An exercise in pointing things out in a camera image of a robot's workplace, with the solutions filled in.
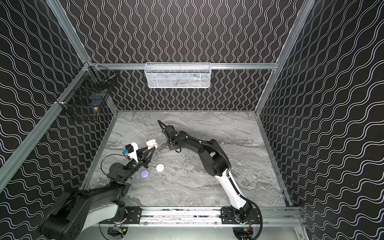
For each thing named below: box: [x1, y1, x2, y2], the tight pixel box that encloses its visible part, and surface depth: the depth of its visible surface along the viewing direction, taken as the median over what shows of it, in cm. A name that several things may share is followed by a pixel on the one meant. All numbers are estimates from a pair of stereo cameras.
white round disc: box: [156, 163, 165, 172], surface depth 92 cm
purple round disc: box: [140, 169, 150, 179], surface depth 89 cm
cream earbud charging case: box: [146, 139, 158, 150], surface depth 78 cm
